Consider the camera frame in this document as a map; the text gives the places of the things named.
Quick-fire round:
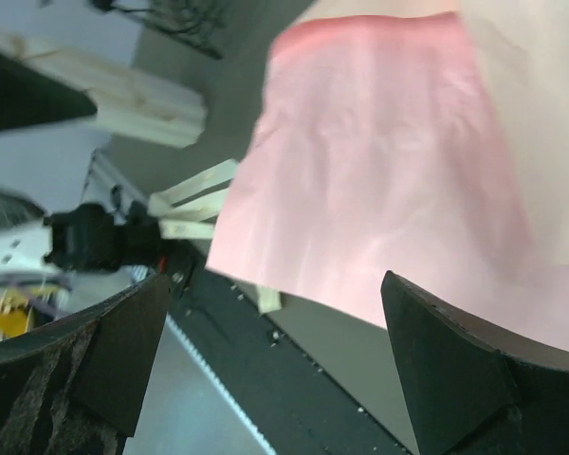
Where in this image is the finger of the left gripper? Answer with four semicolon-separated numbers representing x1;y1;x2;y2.
0;53;98;133

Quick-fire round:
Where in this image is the black wire basket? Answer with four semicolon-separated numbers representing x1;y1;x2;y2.
88;0;227;61

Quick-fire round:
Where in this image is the beige ribbon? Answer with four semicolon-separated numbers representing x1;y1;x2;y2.
147;158;284;314

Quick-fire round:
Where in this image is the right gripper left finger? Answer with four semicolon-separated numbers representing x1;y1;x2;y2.
0;275;172;454

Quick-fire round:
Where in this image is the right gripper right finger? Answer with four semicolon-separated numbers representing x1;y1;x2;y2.
381;272;569;455

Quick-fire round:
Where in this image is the pink wrapping paper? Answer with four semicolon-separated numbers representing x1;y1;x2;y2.
207;1;569;351

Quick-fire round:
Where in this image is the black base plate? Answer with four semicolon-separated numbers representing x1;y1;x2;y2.
157;259;407;454

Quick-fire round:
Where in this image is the white ribbed ceramic vase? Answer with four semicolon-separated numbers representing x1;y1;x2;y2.
0;26;207;149

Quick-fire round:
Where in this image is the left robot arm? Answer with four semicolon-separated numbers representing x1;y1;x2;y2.
0;52;166;287

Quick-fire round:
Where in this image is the slotted cable duct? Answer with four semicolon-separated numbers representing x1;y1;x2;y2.
163;312;276;455

